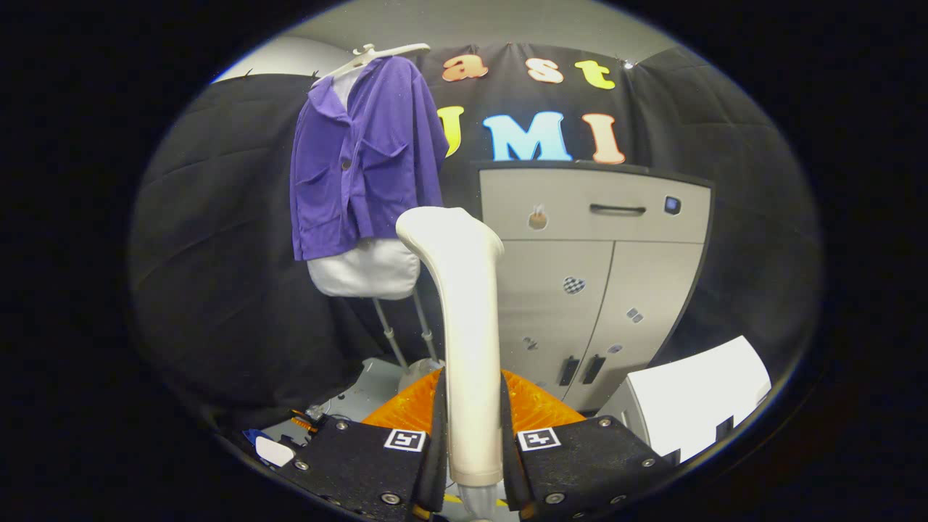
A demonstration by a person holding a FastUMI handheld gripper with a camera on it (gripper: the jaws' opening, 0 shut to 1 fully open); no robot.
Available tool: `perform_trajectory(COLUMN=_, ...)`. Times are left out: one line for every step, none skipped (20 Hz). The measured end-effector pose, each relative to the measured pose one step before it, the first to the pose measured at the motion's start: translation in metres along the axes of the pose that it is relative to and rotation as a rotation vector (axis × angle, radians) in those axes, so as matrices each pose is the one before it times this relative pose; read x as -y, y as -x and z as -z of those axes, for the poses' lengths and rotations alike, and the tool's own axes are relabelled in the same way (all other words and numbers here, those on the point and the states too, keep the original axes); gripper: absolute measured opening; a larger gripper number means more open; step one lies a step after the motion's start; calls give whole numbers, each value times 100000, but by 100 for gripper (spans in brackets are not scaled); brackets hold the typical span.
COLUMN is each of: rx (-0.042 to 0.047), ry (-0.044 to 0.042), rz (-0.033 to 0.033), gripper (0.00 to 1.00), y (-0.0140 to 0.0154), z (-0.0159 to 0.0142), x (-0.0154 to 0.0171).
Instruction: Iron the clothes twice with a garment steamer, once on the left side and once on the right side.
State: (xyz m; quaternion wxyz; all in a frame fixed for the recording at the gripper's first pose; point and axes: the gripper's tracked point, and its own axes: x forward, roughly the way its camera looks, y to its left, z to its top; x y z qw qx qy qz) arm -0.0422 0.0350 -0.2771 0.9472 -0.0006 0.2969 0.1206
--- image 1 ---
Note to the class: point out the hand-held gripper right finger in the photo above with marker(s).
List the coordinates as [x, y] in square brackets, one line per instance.
[509, 449]

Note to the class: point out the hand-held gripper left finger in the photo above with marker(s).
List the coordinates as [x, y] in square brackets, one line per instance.
[437, 449]

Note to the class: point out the white garment steamer head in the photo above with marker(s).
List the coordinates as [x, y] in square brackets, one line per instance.
[467, 326]

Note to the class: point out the grey steamer pole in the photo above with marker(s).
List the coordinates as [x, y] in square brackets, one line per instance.
[428, 330]
[391, 335]

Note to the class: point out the orange and black tool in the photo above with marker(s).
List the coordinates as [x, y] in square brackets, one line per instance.
[304, 422]

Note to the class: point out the white and blue object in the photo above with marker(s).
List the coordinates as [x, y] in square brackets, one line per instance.
[274, 451]

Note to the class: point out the grey cabinet with dark top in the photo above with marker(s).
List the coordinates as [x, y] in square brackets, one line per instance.
[551, 290]

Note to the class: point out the white ironing pad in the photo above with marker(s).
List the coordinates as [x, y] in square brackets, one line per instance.
[370, 272]

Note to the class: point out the white box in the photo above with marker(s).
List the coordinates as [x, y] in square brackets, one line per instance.
[696, 399]

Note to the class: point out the cream plastic hanger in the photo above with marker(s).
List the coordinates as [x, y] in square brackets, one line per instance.
[377, 52]

